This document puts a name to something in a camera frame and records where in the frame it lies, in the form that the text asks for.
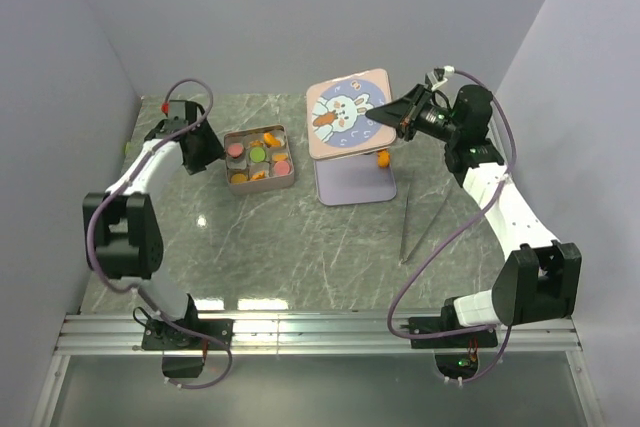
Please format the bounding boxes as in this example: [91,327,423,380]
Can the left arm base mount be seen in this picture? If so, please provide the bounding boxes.
[140,316,235,381]

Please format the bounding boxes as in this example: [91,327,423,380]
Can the aluminium front rail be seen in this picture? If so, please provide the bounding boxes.
[54,311,582,356]

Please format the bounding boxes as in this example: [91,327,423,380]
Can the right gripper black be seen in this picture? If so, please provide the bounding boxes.
[365,85,462,144]

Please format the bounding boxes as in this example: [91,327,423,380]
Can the silver tin lid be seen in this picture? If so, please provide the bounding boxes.
[306,68,396,161]

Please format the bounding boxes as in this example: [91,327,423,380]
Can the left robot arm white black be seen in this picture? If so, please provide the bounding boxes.
[82,100,224,349]

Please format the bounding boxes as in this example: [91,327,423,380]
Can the pink round cookie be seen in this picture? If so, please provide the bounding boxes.
[227,143,244,158]
[273,160,291,176]

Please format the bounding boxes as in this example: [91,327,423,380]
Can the aluminium side rail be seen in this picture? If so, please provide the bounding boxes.
[476,91,506,144]

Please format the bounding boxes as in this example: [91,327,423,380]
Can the lavender cookie tray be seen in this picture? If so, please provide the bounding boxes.
[314,152,397,207]

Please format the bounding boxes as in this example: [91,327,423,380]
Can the green round cookie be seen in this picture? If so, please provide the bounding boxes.
[249,147,267,163]

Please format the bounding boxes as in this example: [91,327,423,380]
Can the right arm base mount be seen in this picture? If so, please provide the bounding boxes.
[405,317,498,384]

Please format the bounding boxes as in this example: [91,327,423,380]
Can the metal tongs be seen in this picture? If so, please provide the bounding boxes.
[398,171,452,265]

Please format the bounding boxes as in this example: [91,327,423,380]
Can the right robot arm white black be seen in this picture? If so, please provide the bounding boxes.
[366,83,582,346]

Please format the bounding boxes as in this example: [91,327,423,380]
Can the square cookie tin with liners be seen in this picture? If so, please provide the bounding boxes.
[223,124,295,195]

